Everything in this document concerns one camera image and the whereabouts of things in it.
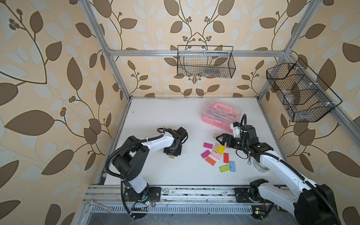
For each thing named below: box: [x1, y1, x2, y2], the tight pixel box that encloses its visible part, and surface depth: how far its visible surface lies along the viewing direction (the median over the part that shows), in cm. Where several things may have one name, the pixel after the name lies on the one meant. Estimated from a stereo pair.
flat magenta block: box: [203, 142, 214, 150], surface depth 95 cm
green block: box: [218, 164, 231, 173], surface depth 85 cm
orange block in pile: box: [205, 156, 217, 167], surface depth 88 cm
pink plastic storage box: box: [201, 101, 242, 133], surface depth 98 cm
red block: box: [223, 152, 230, 164], surface depth 88 cm
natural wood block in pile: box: [212, 142, 221, 153], surface depth 93 cm
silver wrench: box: [86, 198, 113, 214], surface depth 74 cm
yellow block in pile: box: [217, 144, 226, 155], surface depth 91 cm
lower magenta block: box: [200, 149, 211, 159], surface depth 91 cm
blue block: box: [229, 160, 236, 173], surface depth 86 cm
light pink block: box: [210, 150, 223, 161], surface depth 90 cm
